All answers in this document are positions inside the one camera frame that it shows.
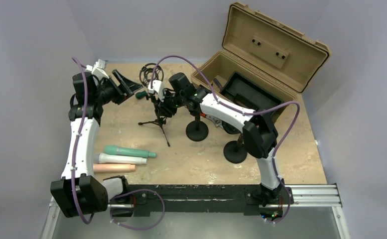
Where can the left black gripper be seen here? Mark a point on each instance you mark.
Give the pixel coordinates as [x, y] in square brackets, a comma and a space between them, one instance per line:
[131, 87]

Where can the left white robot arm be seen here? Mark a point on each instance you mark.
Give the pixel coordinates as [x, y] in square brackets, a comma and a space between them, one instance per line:
[78, 192]

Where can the tan plastic tool case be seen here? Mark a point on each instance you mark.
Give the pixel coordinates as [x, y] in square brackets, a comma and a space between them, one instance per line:
[271, 54]

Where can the green handle screwdriver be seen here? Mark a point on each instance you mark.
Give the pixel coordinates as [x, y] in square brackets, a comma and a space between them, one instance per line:
[141, 95]

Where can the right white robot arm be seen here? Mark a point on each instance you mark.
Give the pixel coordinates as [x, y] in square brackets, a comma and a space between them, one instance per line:
[258, 135]

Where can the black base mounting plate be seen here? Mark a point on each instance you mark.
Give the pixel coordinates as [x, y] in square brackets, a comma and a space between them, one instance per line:
[249, 199]

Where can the round base shock mount stand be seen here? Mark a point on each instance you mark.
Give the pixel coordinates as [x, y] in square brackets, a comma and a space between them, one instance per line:
[234, 151]

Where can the white microphone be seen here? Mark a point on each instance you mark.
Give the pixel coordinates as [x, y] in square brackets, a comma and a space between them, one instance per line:
[102, 158]

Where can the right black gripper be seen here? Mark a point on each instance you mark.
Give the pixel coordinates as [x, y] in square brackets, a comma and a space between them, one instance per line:
[165, 108]

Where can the black tripod mic stand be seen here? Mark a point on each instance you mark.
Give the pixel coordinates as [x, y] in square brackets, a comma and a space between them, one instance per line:
[143, 77]

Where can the pink microphone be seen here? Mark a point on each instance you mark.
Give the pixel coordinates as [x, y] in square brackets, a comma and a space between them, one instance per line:
[114, 168]

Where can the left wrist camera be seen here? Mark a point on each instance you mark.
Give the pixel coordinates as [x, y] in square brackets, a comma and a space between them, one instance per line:
[98, 69]

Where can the round base clip stand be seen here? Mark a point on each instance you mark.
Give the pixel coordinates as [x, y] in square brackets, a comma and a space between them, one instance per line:
[196, 130]

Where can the red adjustable wrench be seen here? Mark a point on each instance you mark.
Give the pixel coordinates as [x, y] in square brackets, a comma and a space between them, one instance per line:
[216, 121]

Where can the green microphone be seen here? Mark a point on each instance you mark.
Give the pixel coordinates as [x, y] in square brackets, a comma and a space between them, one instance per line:
[123, 151]

